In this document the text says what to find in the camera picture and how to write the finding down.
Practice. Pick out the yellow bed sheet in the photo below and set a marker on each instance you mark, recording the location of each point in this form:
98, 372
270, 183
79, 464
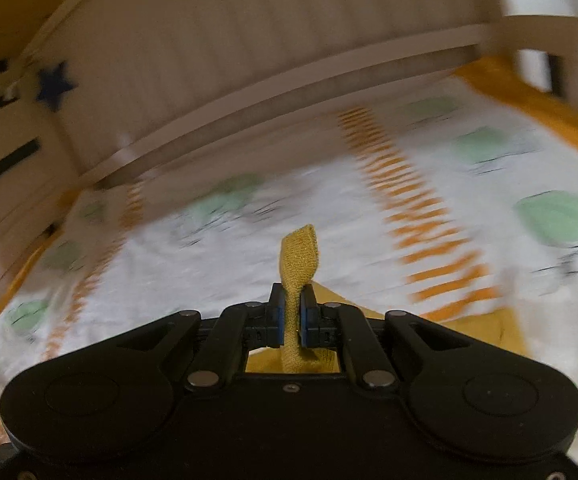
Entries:
529, 92

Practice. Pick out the white wooden bed frame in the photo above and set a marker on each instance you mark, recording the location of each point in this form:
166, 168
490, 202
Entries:
249, 35

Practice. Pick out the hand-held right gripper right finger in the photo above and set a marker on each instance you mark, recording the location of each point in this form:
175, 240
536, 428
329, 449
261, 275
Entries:
306, 320

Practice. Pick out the blue star decoration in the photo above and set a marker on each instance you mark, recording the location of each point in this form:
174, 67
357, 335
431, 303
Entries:
55, 85

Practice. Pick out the yellow knit garment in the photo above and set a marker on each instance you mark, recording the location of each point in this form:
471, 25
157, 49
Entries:
298, 255

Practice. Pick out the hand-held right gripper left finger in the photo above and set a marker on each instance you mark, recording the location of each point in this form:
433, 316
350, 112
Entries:
278, 320

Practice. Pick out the white leaf-print blanket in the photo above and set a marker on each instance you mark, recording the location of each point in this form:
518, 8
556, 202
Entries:
279, 210

